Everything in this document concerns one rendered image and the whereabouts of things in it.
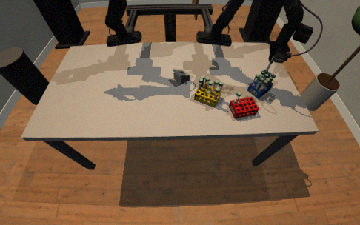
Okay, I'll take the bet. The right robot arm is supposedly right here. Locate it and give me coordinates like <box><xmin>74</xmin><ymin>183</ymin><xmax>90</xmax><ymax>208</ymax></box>
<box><xmin>105</xmin><ymin>0</ymin><xmax>140</xmax><ymax>44</ymax></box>

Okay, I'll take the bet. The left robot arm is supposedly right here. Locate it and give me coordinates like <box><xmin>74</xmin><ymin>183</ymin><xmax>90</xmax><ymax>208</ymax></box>
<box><xmin>198</xmin><ymin>0</ymin><xmax>313</xmax><ymax>63</ymax></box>

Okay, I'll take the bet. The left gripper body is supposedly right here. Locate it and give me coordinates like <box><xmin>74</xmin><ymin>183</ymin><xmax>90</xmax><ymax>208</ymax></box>
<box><xmin>268</xmin><ymin>35</ymin><xmax>290</xmax><ymax>59</ymax></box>

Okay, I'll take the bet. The yellow tube rack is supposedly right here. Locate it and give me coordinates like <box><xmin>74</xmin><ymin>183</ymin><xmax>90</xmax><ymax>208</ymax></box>
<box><xmin>194</xmin><ymin>86</ymin><xmax>221</xmax><ymax>107</ymax></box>

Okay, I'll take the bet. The red tube rack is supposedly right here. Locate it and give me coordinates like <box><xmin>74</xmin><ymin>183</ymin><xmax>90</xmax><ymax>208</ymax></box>
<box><xmin>229</xmin><ymin>97</ymin><xmax>259</xmax><ymax>118</ymax></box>

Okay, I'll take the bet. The blue tube rack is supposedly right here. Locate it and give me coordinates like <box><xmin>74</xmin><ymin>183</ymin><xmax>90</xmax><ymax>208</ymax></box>
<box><xmin>247</xmin><ymin>82</ymin><xmax>273</xmax><ymax>99</ymax></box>

